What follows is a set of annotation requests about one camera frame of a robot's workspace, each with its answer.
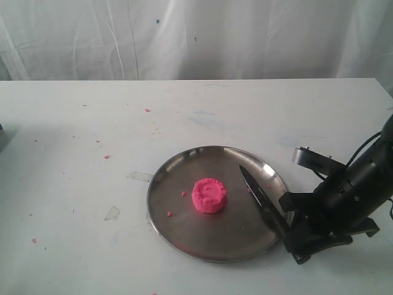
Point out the pink dough lump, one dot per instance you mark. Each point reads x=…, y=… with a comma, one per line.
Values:
x=209, y=196

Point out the black knife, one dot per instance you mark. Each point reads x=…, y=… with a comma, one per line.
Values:
x=269, y=214

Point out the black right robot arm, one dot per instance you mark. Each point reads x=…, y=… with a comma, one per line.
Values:
x=373, y=155

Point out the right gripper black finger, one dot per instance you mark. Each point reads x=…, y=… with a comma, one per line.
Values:
x=303, y=203
x=304, y=240

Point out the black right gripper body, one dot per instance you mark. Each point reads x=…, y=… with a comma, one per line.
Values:
x=345, y=201

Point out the white plastic backdrop sheet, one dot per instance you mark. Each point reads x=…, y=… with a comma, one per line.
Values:
x=149, y=40

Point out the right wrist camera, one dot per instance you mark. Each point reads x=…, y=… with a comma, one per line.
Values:
x=319, y=163

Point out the round steel plate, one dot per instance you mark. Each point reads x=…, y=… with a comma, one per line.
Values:
x=233, y=234

